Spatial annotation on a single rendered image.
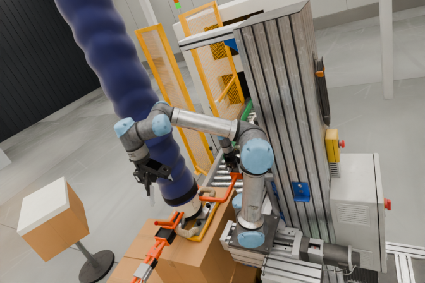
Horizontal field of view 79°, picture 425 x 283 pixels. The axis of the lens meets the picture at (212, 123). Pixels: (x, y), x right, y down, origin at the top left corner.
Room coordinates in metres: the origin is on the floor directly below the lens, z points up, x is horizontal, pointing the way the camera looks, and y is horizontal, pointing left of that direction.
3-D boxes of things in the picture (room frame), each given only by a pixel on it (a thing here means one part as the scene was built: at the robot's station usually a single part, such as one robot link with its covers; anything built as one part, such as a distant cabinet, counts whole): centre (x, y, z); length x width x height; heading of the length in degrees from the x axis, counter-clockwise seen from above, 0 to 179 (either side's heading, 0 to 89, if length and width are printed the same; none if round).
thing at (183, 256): (1.31, 0.34, 0.74); 0.60 x 0.40 x 0.40; 147
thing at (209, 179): (2.82, -0.12, 0.50); 2.31 x 0.05 x 0.19; 151
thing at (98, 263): (2.13, 1.74, 0.31); 0.40 x 0.40 x 0.62
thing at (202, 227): (1.27, 0.25, 0.98); 0.34 x 0.10 x 0.05; 147
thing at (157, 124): (0.90, 0.20, 1.82); 0.11 x 0.11 x 0.08; 81
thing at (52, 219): (2.13, 1.74, 0.82); 0.60 x 0.40 x 0.40; 24
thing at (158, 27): (2.86, 0.30, 1.05); 0.87 x 0.10 x 2.10; 23
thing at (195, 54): (3.39, -0.34, 1.05); 1.17 x 0.10 x 2.10; 151
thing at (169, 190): (1.32, 0.33, 1.69); 0.22 x 0.22 x 1.04
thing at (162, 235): (1.11, 0.47, 1.08); 0.10 x 0.08 x 0.06; 57
